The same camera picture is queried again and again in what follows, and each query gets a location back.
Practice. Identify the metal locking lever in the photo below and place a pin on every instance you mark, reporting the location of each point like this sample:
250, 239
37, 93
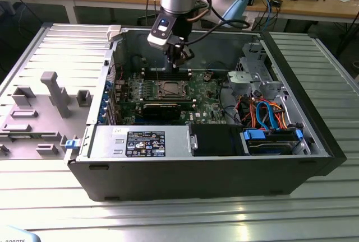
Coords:
157, 71

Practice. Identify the silver green CPU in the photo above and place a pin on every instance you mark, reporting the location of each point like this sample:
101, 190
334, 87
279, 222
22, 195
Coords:
171, 88

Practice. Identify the black RAM slot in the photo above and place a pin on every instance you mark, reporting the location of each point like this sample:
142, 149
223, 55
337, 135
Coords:
162, 73
168, 99
162, 70
162, 76

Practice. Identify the CPU socket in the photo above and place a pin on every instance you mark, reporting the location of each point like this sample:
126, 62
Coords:
158, 95

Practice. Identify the round coin battery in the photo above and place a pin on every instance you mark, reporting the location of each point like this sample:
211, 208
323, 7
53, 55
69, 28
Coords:
207, 78

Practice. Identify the green motherboard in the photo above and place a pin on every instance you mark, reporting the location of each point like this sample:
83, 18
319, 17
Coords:
209, 104

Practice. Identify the black graphics card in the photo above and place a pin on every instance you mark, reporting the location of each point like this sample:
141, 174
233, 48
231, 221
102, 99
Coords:
161, 111

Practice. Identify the grey plastic case clip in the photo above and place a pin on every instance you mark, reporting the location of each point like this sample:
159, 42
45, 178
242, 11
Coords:
114, 32

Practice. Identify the black plastic shroud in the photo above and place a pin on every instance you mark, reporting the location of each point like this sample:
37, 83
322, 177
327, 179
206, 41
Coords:
216, 141

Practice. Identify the silver metal drive cage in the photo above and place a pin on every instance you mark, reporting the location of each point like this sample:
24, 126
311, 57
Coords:
269, 86

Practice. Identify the small black box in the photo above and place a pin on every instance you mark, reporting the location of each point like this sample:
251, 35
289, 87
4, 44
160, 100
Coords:
276, 2

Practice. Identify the silver power supply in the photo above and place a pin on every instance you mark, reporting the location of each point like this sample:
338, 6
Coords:
106, 141

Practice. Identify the black grey PC case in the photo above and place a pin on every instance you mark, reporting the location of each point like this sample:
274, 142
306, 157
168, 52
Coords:
196, 180

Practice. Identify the hard disk blue carrier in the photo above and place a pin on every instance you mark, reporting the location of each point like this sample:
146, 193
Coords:
269, 148

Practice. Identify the blue plastic case latch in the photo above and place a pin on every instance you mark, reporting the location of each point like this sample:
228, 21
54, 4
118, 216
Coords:
71, 144

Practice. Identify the grey parts rack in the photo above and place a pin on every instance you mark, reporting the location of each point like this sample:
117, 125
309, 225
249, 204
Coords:
42, 132

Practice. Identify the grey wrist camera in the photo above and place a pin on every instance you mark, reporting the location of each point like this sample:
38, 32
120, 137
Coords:
161, 36

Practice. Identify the silver metal bracket plate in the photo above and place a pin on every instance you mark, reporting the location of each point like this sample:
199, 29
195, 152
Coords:
238, 78

